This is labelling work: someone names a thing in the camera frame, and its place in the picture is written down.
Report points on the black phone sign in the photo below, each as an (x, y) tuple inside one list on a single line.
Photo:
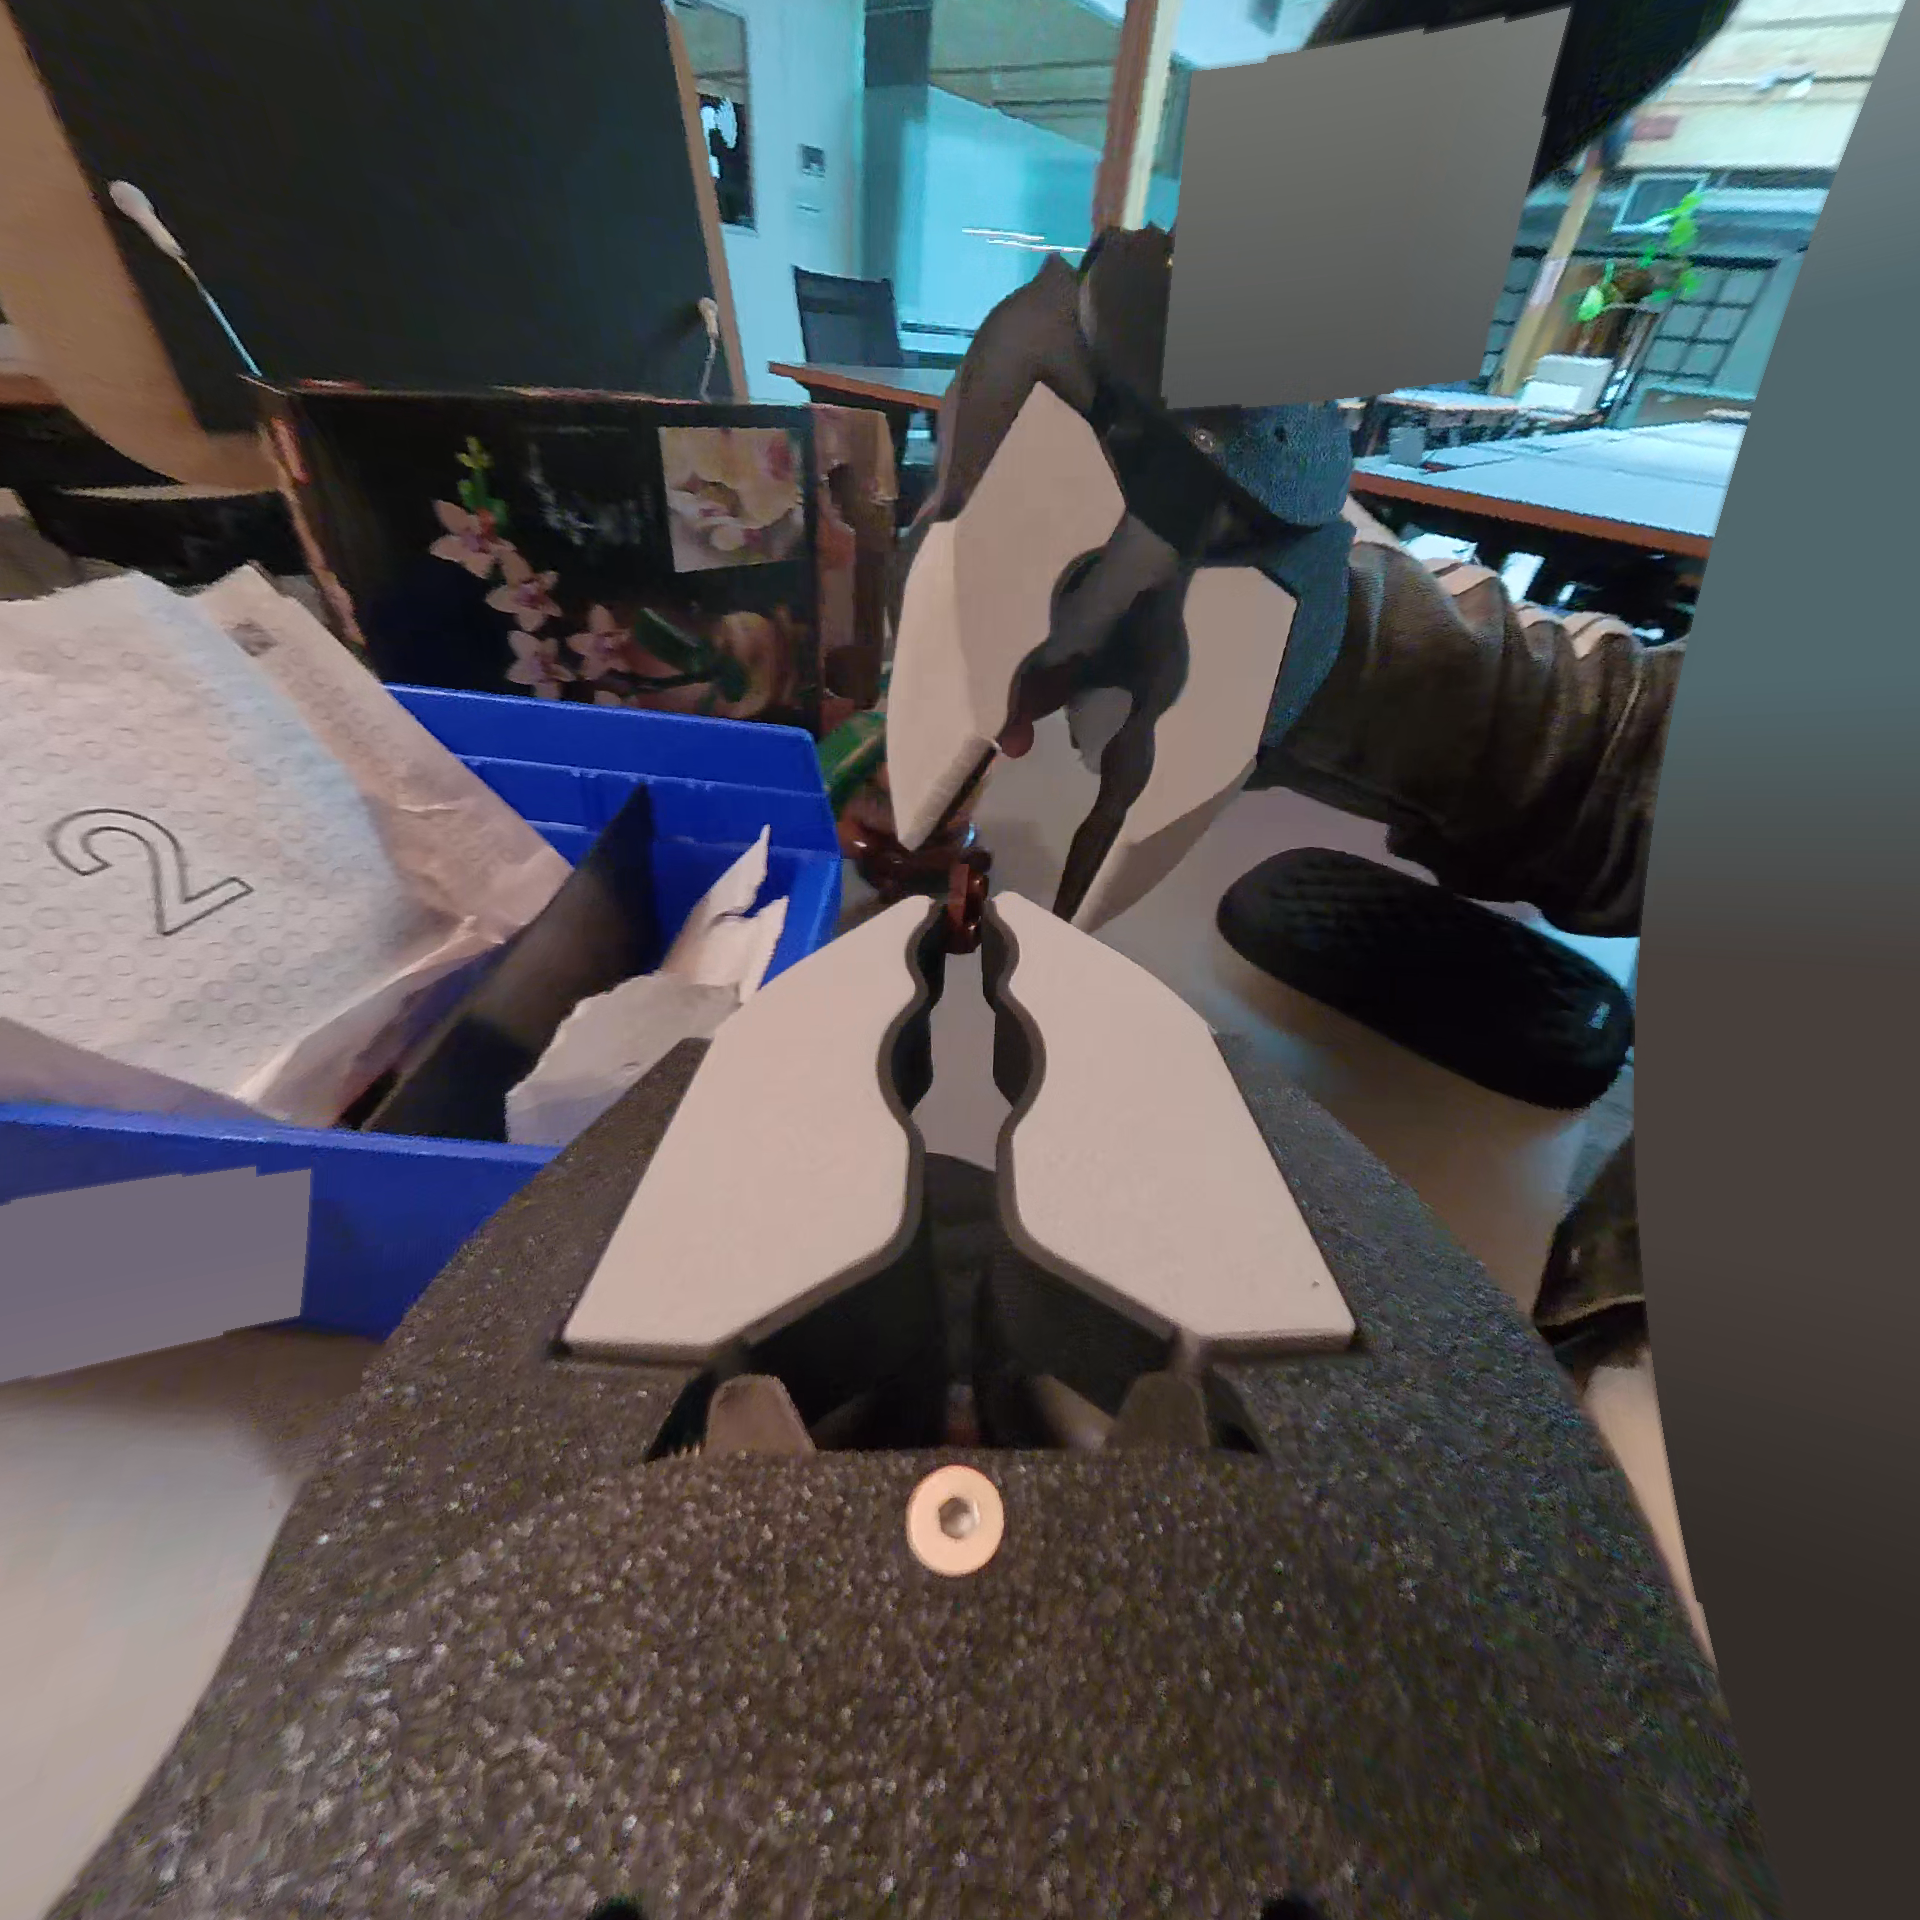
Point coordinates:
[(725, 150)]

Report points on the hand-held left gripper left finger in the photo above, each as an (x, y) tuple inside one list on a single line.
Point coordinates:
[(750, 1170)]

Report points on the wooden edged office table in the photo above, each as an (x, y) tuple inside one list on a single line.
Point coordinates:
[(1546, 494), (855, 376)]

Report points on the green hanging plant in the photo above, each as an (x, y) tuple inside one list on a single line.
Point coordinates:
[(1652, 255)]

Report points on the black partition panel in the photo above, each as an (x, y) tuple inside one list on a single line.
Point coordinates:
[(375, 180)]

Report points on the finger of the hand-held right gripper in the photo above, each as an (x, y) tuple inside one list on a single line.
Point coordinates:
[(1214, 691), (974, 600)]

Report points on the terracotta lego flower pot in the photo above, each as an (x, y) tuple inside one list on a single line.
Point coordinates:
[(915, 862)]

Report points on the wooden post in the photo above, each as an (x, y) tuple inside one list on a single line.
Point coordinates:
[(1127, 105)]

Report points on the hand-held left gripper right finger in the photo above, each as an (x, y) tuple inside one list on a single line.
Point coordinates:
[(1171, 1170)]

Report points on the large white paper bag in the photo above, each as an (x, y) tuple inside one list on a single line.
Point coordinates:
[(150, 779)]

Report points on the orchid lego set box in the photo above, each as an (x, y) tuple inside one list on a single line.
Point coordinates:
[(601, 600)]

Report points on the blue plastic bin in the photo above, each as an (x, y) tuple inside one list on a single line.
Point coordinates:
[(422, 1214)]

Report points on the black office chair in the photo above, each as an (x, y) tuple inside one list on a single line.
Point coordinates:
[(849, 315)]

